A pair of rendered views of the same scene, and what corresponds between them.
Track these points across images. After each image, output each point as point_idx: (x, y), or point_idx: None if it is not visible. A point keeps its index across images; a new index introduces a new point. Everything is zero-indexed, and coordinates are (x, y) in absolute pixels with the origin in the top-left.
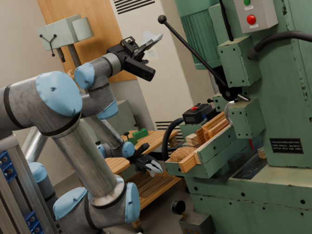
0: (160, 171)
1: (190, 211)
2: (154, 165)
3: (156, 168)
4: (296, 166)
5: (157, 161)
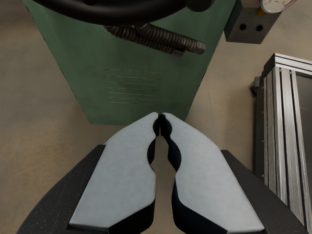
0: (161, 113)
1: (243, 4)
2: (147, 160)
3: (172, 127)
4: None
5: (80, 168)
